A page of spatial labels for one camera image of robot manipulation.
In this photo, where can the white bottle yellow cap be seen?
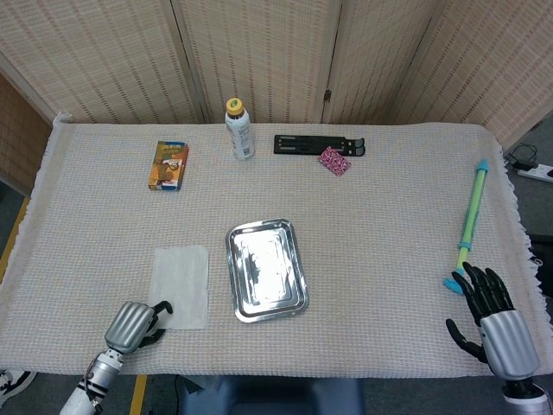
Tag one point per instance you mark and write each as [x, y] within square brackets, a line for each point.
[241, 134]

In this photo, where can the beige woven tablecloth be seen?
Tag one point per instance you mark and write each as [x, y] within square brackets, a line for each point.
[345, 216]

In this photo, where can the black folding stand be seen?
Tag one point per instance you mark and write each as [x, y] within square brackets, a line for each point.
[302, 144]

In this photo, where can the green blue water squirter tube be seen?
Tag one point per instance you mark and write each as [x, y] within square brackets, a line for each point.
[473, 203]

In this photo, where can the pink patterned packet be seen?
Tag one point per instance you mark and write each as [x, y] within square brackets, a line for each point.
[334, 162]

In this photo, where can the metal screen hinge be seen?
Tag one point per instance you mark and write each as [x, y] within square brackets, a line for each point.
[327, 95]

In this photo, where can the black white sneaker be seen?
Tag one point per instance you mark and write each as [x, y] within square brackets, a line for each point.
[15, 382]

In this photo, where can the orange snack box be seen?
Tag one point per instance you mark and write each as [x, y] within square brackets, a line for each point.
[168, 166]

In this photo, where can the white power strip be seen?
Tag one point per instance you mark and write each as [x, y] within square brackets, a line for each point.
[535, 174]

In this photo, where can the beige woven folding screen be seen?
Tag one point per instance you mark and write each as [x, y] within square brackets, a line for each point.
[259, 52]

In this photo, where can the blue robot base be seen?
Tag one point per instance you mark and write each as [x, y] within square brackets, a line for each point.
[276, 395]

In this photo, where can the silver metal tray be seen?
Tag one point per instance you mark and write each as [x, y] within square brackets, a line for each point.
[265, 272]

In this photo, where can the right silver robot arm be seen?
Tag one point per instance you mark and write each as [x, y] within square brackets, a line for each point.
[525, 402]

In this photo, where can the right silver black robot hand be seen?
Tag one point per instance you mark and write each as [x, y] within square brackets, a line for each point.
[507, 341]

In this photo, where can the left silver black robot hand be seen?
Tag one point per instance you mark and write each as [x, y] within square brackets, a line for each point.
[127, 326]

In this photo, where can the white cloth napkin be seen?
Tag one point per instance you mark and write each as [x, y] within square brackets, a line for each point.
[183, 281]

